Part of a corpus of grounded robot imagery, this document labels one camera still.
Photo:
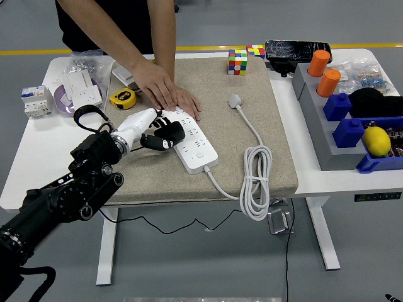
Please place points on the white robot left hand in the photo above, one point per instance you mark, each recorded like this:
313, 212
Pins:
138, 124

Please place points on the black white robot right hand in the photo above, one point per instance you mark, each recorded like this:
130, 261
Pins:
393, 298

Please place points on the person's right hand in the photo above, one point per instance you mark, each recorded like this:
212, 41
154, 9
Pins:
154, 83

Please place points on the person's left hand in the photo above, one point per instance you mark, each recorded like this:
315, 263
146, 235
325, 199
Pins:
190, 105

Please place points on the black power adapter plug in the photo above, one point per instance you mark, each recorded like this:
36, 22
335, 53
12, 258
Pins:
171, 130

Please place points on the white power strip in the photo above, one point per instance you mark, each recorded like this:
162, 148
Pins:
196, 151

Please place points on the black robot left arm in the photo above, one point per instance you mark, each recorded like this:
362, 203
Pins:
56, 201

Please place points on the person's right forearm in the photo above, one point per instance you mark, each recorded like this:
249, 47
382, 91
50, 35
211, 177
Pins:
108, 34

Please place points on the person's left forearm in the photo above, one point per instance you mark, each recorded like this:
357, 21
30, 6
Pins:
162, 31

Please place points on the dark circuit board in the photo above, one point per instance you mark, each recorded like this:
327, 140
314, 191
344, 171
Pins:
397, 132

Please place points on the yellow tape measure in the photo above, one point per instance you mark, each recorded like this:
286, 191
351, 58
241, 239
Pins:
123, 99

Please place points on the grey-brown fabric mat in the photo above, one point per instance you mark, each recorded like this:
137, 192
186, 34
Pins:
226, 141

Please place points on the multicoloured puzzle cube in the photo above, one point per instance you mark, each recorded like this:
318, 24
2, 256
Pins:
256, 52
237, 63

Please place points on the clear bag of screws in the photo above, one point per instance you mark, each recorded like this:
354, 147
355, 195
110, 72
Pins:
85, 61

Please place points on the purple bowl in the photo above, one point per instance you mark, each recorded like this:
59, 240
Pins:
63, 107

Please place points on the white table leg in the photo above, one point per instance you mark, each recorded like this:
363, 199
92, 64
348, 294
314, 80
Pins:
105, 251
324, 239

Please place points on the person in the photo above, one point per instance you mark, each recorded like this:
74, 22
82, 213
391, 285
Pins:
72, 34

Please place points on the black table control panel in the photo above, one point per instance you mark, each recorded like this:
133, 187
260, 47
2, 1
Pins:
378, 197

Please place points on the white circuit breaker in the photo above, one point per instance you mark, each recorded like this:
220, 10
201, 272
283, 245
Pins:
34, 102

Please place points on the black plastic-wrapped device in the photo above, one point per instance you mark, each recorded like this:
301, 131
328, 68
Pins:
296, 52

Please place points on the grey stepped block holder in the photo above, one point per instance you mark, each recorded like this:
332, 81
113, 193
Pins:
315, 126

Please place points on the orange cylinder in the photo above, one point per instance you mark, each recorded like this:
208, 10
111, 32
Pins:
328, 83
318, 63

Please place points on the blue plastic bin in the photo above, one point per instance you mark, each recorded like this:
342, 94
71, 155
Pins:
378, 163

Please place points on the blue plastic block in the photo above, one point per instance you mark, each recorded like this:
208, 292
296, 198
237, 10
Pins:
337, 108
348, 133

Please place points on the yellow lemon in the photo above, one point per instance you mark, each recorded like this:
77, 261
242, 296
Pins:
376, 141

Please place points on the clear bag of small parts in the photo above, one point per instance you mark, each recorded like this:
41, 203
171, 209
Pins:
368, 78

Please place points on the white wall switch panel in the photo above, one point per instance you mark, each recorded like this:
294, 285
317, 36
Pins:
121, 75

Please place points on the white wall socket panel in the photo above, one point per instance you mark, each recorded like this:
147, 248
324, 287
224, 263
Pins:
88, 97

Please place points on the white blank switch plate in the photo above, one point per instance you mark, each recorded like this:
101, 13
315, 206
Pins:
77, 81

